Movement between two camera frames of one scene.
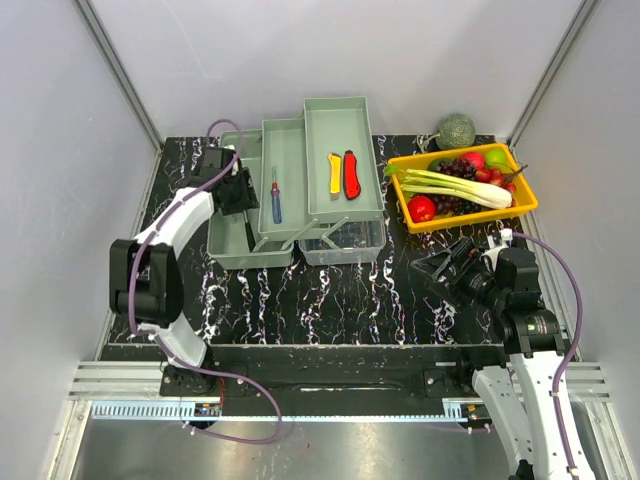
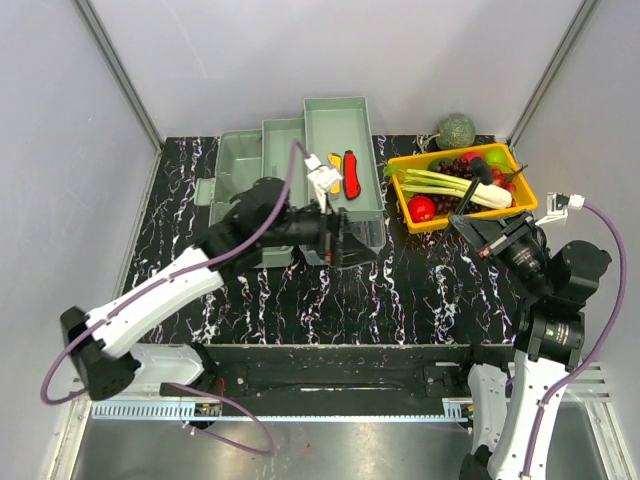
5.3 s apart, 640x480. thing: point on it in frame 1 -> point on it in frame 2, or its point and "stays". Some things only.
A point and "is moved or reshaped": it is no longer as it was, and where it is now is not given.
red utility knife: x=351 y=180 stays
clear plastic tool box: x=319 y=195 stays
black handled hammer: x=249 y=232 is moved or reshaped
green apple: x=497 y=158 stays
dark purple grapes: x=459 y=166 stays
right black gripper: x=464 y=262 -> x=492 y=237
